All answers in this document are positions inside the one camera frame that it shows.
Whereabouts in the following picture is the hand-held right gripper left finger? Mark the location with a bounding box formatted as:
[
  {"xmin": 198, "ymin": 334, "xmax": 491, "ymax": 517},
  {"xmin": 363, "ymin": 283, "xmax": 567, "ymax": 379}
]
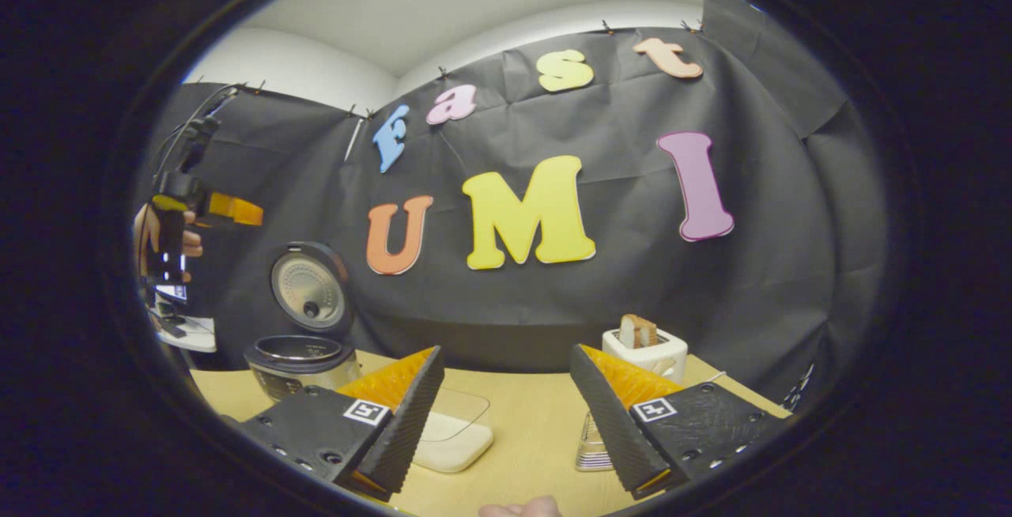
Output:
[{"xmin": 237, "ymin": 345, "xmax": 446, "ymax": 502}]

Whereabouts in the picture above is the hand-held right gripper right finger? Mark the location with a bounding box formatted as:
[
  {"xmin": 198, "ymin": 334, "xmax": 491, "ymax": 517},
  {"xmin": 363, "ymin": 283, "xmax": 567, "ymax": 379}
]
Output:
[{"xmin": 569, "ymin": 344, "xmax": 791, "ymax": 500}]

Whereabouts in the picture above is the clear plastic rice container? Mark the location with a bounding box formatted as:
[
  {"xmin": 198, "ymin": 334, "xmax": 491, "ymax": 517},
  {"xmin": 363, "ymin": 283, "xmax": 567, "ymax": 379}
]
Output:
[{"xmin": 411, "ymin": 387, "xmax": 495, "ymax": 474}]

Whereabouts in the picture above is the black silver rice cooker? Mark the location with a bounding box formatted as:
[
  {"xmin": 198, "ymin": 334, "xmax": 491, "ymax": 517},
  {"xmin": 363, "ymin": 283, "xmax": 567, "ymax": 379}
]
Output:
[{"xmin": 244, "ymin": 241, "xmax": 363, "ymax": 403}]

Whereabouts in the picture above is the white toaster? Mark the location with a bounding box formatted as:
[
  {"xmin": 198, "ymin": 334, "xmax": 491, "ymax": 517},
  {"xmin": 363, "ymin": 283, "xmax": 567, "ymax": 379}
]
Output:
[{"xmin": 602, "ymin": 327, "xmax": 689, "ymax": 385}]

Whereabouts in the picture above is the toasted bread slice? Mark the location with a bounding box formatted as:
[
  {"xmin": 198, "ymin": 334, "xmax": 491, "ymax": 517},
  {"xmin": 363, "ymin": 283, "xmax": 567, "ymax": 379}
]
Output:
[{"xmin": 618, "ymin": 314, "xmax": 659, "ymax": 349}]

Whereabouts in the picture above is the white side table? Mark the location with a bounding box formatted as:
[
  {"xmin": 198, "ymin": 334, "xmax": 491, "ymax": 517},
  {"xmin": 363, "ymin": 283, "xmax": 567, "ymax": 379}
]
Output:
[{"xmin": 154, "ymin": 313, "xmax": 217, "ymax": 353}]

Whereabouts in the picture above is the black backdrop cloth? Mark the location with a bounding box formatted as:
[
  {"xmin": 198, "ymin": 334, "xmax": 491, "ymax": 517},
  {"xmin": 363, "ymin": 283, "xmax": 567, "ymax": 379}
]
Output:
[{"xmin": 134, "ymin": 0, "xmax": 890, "ymax": 415}]

